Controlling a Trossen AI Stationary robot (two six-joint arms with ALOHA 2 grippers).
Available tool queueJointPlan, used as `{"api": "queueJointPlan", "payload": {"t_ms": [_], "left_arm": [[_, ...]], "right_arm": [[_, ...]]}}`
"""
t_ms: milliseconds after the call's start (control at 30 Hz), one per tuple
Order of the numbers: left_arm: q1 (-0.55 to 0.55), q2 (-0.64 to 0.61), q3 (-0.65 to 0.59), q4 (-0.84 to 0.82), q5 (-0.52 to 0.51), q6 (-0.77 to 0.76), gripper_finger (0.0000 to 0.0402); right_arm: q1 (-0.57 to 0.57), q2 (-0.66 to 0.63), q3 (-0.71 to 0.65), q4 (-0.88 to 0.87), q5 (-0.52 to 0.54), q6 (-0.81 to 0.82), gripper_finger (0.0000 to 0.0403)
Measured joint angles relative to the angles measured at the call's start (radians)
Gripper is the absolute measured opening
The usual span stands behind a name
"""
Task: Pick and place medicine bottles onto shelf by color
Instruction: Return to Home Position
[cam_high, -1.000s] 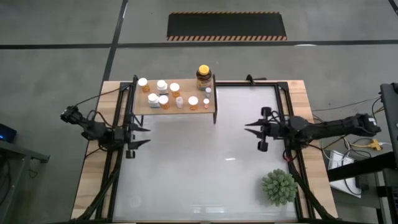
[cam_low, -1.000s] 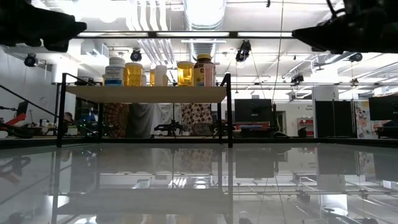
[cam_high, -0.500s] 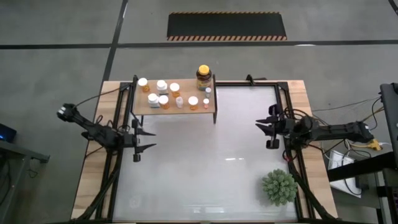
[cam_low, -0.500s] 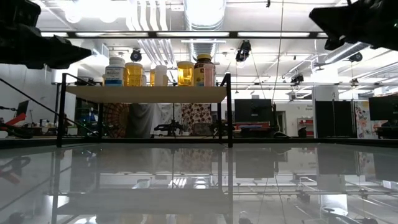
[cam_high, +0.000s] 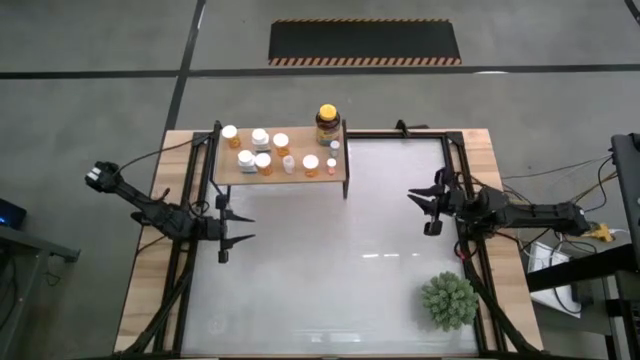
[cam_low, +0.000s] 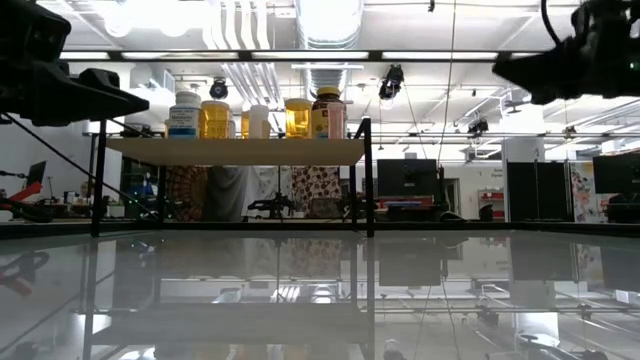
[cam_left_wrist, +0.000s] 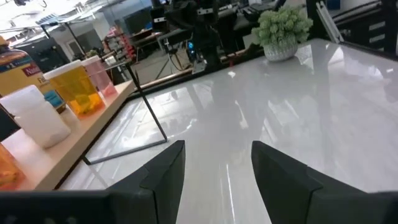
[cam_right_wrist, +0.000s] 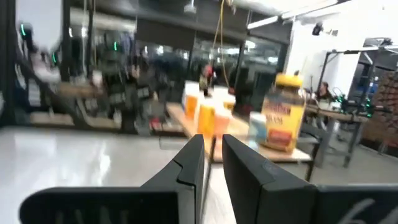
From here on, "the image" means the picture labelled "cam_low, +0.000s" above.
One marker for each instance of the grey hanging cloth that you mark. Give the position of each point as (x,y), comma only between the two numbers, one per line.
(227,192)

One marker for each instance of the red black background device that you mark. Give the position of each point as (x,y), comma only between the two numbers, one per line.
(25,192)

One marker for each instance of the small black ceiling device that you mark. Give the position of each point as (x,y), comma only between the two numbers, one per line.
(477,126)

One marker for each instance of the white bottle blue label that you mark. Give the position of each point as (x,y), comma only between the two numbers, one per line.
(184,120)

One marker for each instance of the black metal table frame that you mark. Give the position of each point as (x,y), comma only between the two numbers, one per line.
(575,228)

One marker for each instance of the wide black monitor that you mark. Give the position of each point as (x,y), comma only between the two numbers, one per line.
(406,177)

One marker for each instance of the red storage rack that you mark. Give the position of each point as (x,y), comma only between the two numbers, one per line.
(492,200)

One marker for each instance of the brown bottle yellow cap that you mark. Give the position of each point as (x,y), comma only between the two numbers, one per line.
(320,120)

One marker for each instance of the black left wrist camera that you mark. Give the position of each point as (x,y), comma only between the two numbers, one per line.
(45,35)

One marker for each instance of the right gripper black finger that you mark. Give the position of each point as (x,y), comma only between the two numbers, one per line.
(540,75)

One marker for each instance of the black overhead crossbar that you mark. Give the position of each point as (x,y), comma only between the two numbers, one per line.
(245,55)

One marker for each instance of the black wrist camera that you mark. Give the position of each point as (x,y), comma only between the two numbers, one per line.
(45,35)
(600,20)

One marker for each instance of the floral poster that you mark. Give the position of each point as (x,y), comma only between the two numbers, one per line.
(582,195)

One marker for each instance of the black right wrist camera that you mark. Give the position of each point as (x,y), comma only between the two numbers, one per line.
(600,20)

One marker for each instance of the black overhead camera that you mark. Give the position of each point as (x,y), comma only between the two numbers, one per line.
(391,82)

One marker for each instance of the silver ventilation duct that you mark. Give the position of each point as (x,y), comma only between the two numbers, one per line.
(327,30)

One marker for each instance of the round black ceiling spotlight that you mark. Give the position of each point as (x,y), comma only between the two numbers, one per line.
(218,90)

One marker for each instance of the low black background robot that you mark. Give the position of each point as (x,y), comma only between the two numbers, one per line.
(272,205)

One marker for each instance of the brown mandala cloth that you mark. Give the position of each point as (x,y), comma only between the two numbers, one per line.
(187,192)

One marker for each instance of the black cabinet panel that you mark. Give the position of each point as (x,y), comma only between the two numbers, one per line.
(550,190)

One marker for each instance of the wooden shelf black metal legs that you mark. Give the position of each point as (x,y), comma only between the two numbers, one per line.
(235,152)

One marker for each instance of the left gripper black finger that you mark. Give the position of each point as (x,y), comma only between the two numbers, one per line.
(110,102)

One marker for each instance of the brown dotted patterned cloth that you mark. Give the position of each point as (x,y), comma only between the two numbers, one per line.
(315,182)

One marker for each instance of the amber vial white cap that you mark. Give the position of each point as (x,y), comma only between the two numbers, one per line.
(298,120)
(215,120)
(244,125)

